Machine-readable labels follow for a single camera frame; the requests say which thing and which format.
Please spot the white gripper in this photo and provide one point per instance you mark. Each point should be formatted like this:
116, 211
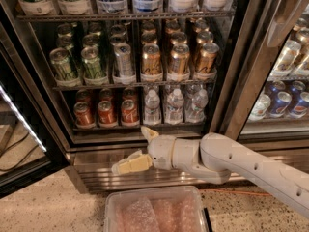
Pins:
161, 151

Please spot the red coke can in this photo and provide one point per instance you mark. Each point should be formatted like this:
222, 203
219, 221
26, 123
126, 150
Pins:
130, 93
106, 94
106, 114
130, 115
83, 114
84, 96

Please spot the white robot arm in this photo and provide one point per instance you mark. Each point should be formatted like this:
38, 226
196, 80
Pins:
213, 159

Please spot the silver can front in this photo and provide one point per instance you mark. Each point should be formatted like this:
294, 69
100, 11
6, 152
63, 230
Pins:
124, 71

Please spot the gold can front left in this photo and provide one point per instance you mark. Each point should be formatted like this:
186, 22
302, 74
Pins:
151, 67

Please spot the gold can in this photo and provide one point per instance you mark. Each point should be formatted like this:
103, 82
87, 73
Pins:
151, 67
204, 67
178, 67

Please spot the green can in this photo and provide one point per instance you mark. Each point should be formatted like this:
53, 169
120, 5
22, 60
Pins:
94, 72
66, 74

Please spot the stainless steel fridge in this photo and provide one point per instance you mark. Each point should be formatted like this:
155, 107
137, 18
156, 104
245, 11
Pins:
92, 152

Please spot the gold can front middle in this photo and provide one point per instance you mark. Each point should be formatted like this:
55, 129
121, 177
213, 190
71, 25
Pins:
178, 67

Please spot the green can front left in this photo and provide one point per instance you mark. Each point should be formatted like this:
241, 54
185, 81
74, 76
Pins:
66, 74

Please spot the gold can front right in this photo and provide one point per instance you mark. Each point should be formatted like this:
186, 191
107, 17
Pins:
204, 67

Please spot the open fridge door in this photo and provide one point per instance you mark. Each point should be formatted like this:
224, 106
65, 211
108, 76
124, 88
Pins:
29, 149

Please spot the white can bottom shelf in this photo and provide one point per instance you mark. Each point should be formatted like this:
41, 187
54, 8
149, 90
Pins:
260, 108

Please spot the closed glass fridge door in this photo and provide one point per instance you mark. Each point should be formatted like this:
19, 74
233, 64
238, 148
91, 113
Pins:
266, 27

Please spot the blue pepsi can left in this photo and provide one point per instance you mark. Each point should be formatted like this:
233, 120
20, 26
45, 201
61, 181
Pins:
279, 104

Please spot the blue pepsi can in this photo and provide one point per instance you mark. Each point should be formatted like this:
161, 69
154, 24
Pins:
299, 105
279, 104

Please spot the blue pepsi can right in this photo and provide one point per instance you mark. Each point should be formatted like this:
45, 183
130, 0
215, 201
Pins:
299, 105

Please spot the water bottle left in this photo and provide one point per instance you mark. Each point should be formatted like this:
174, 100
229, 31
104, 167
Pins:
152, 113

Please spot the water bottle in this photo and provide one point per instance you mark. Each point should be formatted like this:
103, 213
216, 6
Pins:
174, 107
152, 113
195, 103

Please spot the water bottle middle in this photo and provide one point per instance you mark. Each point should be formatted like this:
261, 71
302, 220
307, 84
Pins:
174, 107

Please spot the clear plastic bin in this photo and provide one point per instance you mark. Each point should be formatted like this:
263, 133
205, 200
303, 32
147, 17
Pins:
173, 209

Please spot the water bottle right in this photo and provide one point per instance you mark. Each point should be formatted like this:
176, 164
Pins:
195, 103

